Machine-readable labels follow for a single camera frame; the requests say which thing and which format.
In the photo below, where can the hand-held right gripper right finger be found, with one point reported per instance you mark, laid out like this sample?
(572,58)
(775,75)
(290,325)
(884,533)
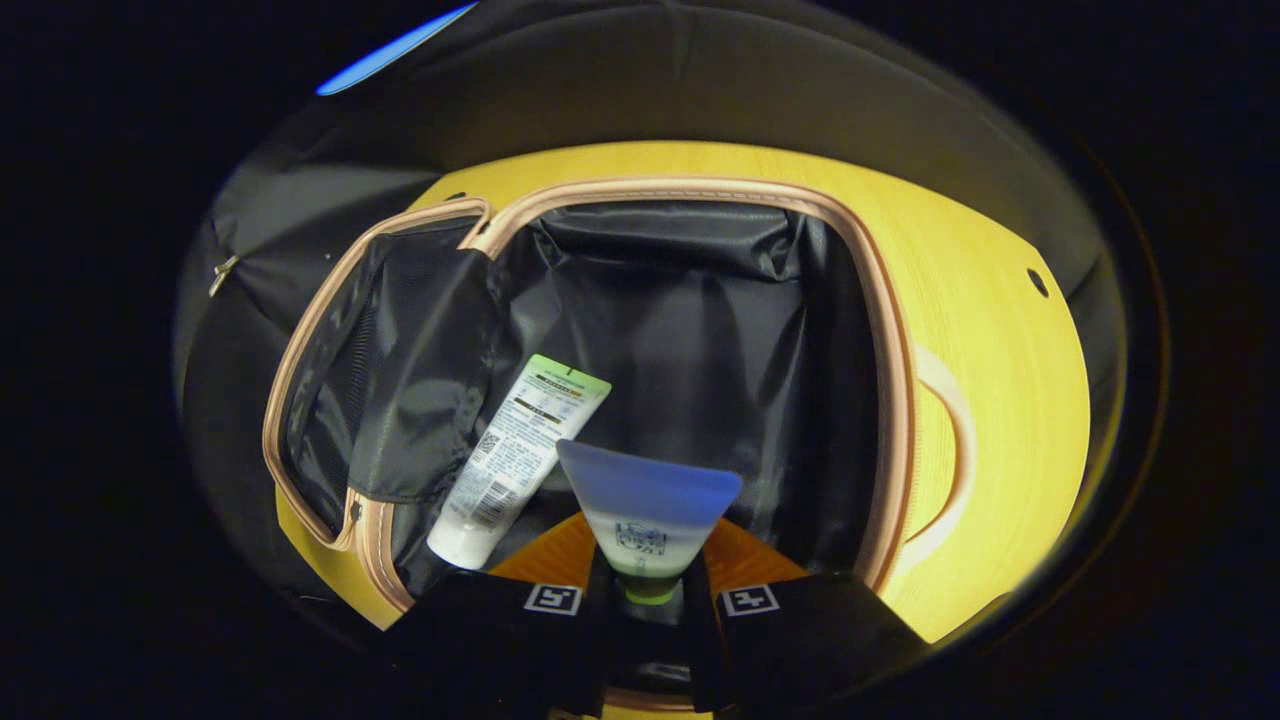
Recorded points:
(810,640)

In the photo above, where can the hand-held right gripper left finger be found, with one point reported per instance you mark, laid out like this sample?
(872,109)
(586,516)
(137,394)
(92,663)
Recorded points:
(470,630)

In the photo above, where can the silver metal clip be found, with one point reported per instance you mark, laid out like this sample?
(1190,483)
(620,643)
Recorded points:
(222,275)

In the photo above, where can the blue and white tube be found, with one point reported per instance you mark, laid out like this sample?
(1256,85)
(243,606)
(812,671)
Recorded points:
(645,490)

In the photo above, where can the white tube with green end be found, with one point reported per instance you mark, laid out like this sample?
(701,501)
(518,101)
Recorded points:
(520,450)

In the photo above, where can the pink suitcase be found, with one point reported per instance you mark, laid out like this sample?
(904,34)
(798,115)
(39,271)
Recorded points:
(700,330)

